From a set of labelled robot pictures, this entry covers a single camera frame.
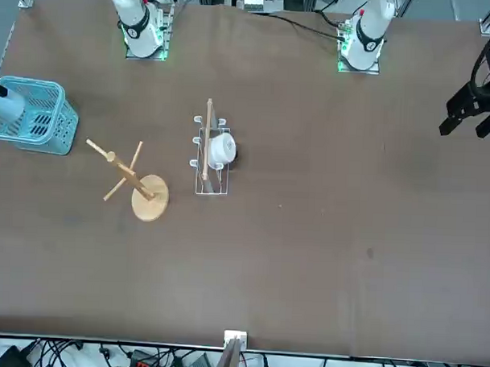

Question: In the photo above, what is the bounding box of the blue cup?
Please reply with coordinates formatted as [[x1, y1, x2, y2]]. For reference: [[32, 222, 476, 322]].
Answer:
[[0, 89, 27, 125]]

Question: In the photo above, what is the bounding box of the blue plastic basket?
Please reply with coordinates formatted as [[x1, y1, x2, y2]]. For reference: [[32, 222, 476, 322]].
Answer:
[[0, 75, 81, 157]]

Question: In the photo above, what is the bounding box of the wooden cup rack tree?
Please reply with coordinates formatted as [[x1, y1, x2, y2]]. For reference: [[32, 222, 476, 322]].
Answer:
[[82, 138, 171, 223]]

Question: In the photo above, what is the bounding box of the white cup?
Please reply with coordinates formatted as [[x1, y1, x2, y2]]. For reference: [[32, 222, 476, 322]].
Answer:
[[206, 131, 238, 171]]

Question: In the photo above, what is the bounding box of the black red power adapter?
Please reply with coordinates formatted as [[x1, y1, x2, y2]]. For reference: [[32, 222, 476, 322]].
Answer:
[[128, 348, 159, 367]]

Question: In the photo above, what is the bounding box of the black cable on table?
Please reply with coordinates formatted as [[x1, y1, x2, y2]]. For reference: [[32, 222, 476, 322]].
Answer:
[[249, 10, 343, 39]]

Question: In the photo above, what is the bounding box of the white wire rack wooden rod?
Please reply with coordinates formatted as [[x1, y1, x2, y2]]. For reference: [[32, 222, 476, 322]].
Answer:
[[187, 97, 235, 198]]

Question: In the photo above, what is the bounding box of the aluminium camera mast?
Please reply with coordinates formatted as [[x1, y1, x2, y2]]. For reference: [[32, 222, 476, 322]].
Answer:
[[213, 329, 249, 367]]

